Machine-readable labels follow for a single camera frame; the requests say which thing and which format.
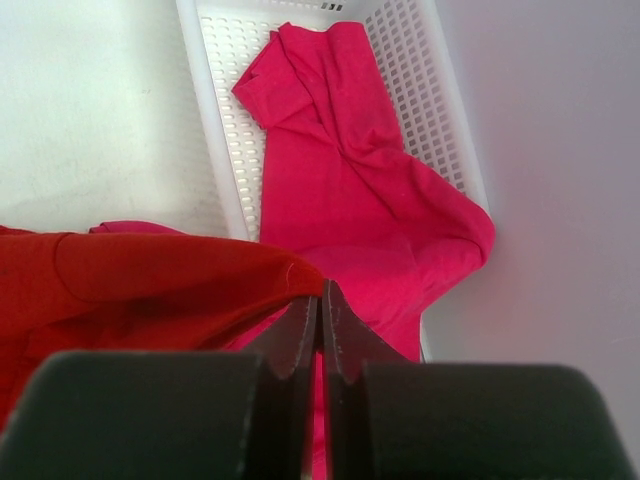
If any white perforated plastic basket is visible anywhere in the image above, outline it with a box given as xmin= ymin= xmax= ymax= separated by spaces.
xmin=177 ymin=1 xmax=494 ymax=361

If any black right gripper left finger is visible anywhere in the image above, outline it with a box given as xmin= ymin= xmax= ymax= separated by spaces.
xmin=1 ymin=297 xmax=318 ymax=479

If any red t shirt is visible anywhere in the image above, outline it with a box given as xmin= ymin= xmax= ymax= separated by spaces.
xmin=1 ymin=228 xmax=324 ymax=418

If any pink t shirt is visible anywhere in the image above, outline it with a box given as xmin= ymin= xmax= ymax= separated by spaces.
xmin=88 ymin=20 xmax=497 ymax=480

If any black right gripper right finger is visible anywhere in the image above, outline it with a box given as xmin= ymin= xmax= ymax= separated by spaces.
xmin=322 ymin=281 xmax=635 ymax=479

